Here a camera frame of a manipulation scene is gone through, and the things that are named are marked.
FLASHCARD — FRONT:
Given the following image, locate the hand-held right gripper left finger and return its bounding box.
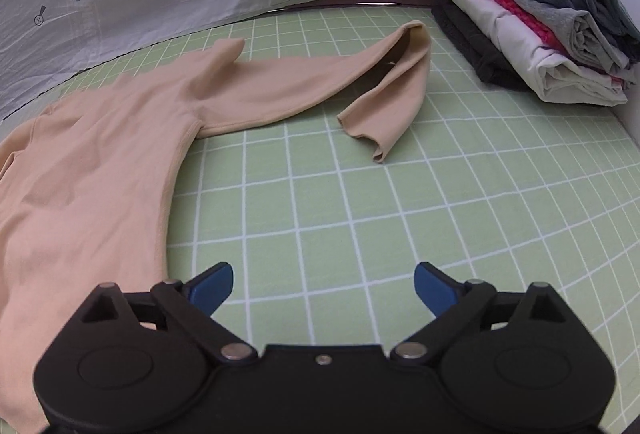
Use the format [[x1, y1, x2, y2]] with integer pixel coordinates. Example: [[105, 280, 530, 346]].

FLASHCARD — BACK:
[[75, 262, 259, 368]]

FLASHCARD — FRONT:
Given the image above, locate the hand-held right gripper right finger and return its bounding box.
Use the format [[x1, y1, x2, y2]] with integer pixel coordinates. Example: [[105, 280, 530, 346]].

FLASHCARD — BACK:
[[390, 262, 569, 368]]

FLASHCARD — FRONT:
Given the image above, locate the beige long-sleeve shirt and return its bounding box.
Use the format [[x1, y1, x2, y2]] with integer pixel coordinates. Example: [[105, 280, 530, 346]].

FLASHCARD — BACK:
[[0, 20, 432, 434]]

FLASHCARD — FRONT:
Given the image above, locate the folded dark grey garment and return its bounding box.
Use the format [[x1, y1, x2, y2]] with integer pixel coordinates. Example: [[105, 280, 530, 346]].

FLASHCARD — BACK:
[[431, 0, 532, 91]]

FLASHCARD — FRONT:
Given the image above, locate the folded white garment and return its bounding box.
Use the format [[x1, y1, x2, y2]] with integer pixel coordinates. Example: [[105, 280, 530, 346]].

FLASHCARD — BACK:
[[419, 0, 629, 104]]

